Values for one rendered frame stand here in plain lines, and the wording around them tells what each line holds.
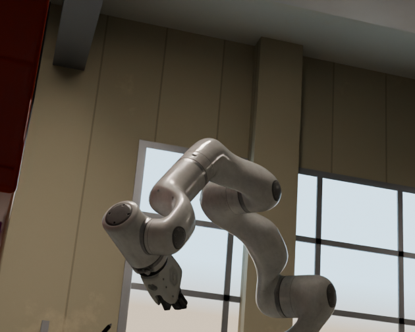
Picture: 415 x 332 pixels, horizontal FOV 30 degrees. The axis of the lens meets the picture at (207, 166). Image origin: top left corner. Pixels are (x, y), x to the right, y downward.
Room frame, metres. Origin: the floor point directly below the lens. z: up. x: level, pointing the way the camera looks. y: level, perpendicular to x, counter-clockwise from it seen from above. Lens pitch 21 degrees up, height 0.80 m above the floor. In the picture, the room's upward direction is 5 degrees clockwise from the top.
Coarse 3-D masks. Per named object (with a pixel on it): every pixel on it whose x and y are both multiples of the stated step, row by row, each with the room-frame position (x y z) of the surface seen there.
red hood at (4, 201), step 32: (0, 0) 1.30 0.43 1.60; (32, 0) 1.31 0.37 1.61; (0, 32) 1.30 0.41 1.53; (32, 32) 1.32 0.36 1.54; (0, 64) 1.30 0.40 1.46; (32, 64) 1.32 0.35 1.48; (0, 96) 1.31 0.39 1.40; (32, 96) 1.33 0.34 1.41; (0, 128) 1.31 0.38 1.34; (0, 160) 1.31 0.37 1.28; (0, 192) 1.33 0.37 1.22; (0, 224) 1.54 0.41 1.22; (0, 256) 1.84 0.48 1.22
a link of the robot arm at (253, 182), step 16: (208, 144) 1.74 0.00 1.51; (208, 160) 1.71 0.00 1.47; (224, 160) 1.77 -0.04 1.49; (240, 160) 1.81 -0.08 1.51; (208, 176) 1.72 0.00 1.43; (224, 176) 1.79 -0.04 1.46; (240, 176) 1.80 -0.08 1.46; (256, 176) 1.81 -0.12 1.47; (272, 176) 1.83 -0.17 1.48; (240, 192) 1.82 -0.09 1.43; (256, 192) 1.81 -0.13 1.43; (272, 192) 1.83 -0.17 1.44; (256, 208) 1.86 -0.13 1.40
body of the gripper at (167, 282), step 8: (168, 256) 1.68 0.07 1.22; (168, 264) 1.68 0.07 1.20; (176, 264) 1.72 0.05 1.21; (152, 272) 1.65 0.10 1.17; (160, 272) 1.65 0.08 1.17; (168, 272) 1.68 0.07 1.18; (176, 272) 1.72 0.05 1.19; (144, 280) 1.66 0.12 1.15; (152, 280) 1.65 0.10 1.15; (160, 280) 1.65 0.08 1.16; (168, 280) 1.68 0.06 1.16; (176, 280) 1.72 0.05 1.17; (152, 288) 1.68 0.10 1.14; (160, 288) 1.67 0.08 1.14; (168, 288) 1.68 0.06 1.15; (176, 288) 1.71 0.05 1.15; (152, 296) 1.70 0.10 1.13; (168, 296) 1.69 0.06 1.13; (176, 296) 1.71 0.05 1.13
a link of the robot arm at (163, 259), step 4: (160, 256) 1.62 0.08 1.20; (164, 256) 1.63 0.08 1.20; (160, 260) 1.62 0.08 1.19; (164, 260) 1.63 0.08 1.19; (152, 264) 1.62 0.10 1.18; (156, 264) 1.62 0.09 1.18; (160, 264) 1.63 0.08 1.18; (132, 268) 1.64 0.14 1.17; (136, 268) 1.63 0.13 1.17; (144, 268) 1.62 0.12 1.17; (148, 268) 1.62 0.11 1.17; (152, 268) 1.63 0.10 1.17; (156, 268) 1.63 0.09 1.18; (136, 272) 1.65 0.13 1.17; (140, 272) 1.64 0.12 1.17; (144, 272) 1.63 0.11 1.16; (148, 272) 1.62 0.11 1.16
